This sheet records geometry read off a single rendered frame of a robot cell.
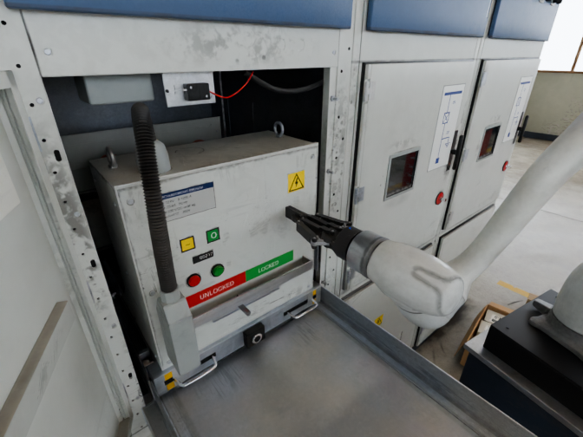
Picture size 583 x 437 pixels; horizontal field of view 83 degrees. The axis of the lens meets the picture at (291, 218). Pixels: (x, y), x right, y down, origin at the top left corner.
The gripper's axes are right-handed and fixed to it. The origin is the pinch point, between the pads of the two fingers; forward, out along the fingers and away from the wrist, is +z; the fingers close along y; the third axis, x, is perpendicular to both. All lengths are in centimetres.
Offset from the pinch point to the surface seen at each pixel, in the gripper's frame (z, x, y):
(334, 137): 3.6, 16.9, 16.4
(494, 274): 4, -123, 216
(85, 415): -6, -21, -54
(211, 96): 7.1, 29.3, -16.6
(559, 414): -61, -48, 40
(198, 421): -8, -38, -36
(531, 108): 170, -67, 786
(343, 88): 3.5, 28.9, 18.9
